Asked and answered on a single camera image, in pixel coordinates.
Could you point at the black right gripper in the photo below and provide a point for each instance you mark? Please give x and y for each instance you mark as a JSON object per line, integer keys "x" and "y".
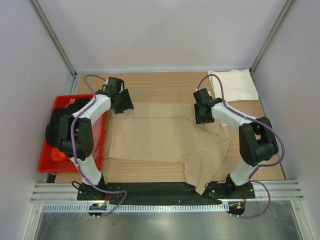
{"x": 198, "y": 119}

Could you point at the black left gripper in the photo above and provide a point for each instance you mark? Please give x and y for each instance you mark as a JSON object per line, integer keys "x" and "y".
{"x": 127, "y": 104}

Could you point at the beige t shirt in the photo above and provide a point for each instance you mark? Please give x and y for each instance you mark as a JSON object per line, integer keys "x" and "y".
{"x": 168, "y": 132}

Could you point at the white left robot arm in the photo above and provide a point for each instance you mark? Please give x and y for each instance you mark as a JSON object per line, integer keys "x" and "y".
{"x": 75, "y": 135}

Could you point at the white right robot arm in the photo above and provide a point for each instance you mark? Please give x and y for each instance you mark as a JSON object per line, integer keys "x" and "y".
{"x": 257, "y": 143}

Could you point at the pink t shirt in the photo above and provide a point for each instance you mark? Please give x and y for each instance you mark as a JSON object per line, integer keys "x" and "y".
{"x": 98, "y": 135}

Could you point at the folded white t shirt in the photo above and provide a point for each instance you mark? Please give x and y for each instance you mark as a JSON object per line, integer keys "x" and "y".
{"x": 237, "y": 85}

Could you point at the black t shirt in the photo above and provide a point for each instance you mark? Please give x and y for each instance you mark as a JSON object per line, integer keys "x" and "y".
{"x": 52, "y": 129}

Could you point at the orange t shirt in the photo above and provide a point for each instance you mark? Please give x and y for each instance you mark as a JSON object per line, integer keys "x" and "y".
{"x": 57, "y": 155}

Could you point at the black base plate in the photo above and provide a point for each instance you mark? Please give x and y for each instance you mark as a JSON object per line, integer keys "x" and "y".
{"x": 177, "y": 193}

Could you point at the slotted cable duct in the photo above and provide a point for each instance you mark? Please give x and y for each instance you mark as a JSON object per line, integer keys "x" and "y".
{"x": 99, "y": 207}

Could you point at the aluminium rail profile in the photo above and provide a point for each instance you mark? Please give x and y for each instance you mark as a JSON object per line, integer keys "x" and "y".
{"x": 279, "y": 190}

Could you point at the left aluminium frame post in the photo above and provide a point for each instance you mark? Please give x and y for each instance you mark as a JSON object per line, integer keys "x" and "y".
{"x": 52, "y": 35}

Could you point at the aluminium frame post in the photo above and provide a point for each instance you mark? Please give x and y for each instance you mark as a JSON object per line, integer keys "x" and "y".
{"x": 52, "y": 35}
{"x": 277, "y": 25}

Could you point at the right aluminium frame post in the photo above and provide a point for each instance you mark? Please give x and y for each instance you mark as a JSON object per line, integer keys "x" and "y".
{"x": 277, "y": 25}

